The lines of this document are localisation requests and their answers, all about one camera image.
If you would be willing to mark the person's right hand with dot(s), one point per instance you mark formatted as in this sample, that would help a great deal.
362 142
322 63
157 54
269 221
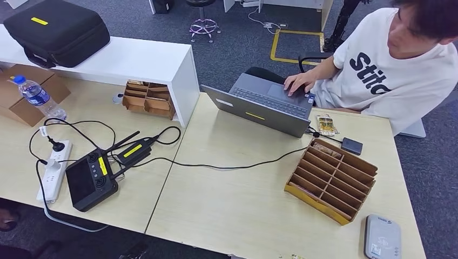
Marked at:
298 81

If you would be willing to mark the large cardboard divider tray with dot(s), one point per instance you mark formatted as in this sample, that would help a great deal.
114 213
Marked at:
331 182

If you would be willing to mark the person's right forearm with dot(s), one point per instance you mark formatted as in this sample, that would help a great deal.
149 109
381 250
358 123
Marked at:
327 71

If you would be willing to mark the autumn print card pile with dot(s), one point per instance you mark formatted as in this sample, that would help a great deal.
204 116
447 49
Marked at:
334 123

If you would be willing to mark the person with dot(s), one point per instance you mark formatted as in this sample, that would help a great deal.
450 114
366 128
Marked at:
393 78

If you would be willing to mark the grey white card reader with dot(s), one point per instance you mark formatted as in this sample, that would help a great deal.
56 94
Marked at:
382 237

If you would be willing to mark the black office chair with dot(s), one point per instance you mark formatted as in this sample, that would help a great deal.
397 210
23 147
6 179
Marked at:
311 56

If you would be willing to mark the grey laptop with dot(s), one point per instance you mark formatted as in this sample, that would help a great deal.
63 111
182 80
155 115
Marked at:
257 114

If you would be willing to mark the black jointed stand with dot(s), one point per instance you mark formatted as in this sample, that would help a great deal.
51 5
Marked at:
340 26

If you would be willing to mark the white office desk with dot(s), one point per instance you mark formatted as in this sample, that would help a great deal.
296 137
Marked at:
304 3

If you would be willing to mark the small black adapter box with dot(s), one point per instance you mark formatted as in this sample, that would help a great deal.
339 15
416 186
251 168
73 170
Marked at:
351 146

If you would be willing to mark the small cardboard divider tray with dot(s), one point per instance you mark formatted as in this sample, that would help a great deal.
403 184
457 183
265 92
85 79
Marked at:
149 102

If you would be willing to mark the black computer tower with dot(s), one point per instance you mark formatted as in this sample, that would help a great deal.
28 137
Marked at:
164 5

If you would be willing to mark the white desk shelf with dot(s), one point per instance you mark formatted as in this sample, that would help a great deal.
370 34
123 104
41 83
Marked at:
136 60

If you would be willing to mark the small yellow patterned scrap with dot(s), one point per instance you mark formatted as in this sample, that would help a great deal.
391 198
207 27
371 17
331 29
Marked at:
297 256

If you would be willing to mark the black module yellow label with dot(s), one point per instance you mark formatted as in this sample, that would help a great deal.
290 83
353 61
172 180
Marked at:
135 152

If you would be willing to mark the black screen remote controller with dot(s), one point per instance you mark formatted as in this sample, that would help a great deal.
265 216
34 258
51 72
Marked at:
88 183

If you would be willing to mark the black carrying case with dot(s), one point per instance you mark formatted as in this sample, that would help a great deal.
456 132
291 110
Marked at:
55 32

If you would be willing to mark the black power plug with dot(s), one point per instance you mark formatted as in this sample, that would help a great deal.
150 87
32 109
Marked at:
57 146

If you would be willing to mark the white plug adapter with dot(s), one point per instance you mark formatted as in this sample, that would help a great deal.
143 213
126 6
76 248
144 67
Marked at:
52 164

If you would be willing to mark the blue cap water bottle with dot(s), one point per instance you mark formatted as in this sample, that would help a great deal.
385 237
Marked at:
37 97

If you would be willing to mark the white power strip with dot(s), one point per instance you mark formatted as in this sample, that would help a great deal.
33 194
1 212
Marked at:
53 175

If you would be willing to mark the brown cardboard box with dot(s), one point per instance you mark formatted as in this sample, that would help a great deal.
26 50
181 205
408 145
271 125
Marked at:
14 100

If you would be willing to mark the white board corner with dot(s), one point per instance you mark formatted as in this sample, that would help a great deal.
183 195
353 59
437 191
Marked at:
15 3

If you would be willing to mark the bystander foot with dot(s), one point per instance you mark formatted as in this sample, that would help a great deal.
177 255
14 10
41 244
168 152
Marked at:
8 221

